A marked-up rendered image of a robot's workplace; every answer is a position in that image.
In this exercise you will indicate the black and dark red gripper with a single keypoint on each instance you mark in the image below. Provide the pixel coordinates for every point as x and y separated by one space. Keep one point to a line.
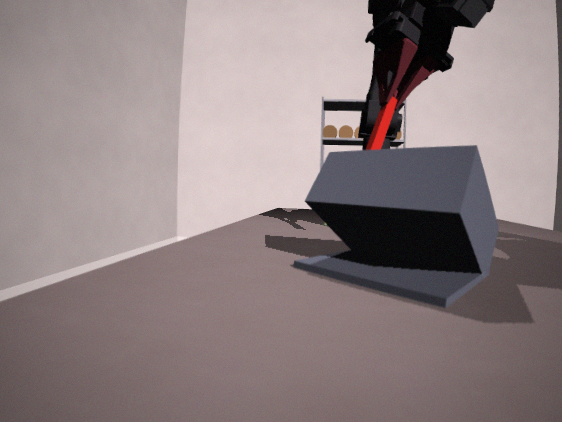
409 42

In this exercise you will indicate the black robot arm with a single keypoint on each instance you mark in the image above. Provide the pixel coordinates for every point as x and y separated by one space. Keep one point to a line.
435 21

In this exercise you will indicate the red peg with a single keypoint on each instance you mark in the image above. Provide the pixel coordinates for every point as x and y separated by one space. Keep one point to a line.
381 125

